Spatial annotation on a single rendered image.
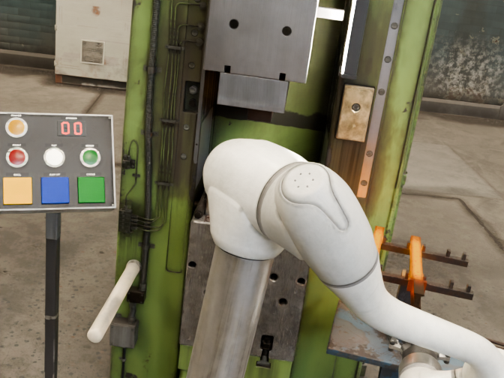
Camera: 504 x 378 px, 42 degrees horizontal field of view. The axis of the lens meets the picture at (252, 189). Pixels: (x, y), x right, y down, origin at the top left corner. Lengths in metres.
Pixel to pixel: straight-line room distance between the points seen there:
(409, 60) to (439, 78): 6.38
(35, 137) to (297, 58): 0.77
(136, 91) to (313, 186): 1.33
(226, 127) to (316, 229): 1.61
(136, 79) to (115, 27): 5.25
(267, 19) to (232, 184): 0.96
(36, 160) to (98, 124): 0.21
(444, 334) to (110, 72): 6.56
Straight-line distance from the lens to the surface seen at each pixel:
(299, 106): 2.44
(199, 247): 2.06
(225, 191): 1.03
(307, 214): 0.89
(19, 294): 3.43
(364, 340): 2.05
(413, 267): 1.91
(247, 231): 1.02
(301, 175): 0.90
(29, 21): 8.26
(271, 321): 2.16
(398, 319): 1.12
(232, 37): 1.93
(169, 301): 2.40
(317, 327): 2.40
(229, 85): 1.95
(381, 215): 2.22
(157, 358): 2.54
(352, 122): 2.08
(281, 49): 1.92
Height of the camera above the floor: 1.74
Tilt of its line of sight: 21 degrees down
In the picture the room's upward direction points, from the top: 7 degrees clockwise
